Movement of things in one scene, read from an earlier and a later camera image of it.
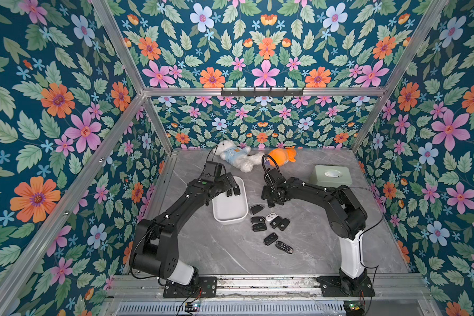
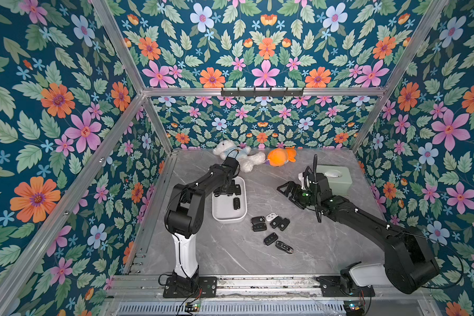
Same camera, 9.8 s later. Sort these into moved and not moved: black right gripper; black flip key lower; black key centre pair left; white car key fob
Moved: black right gripper
Not moved: black key centre pair left; black flip key lower; white car key fob
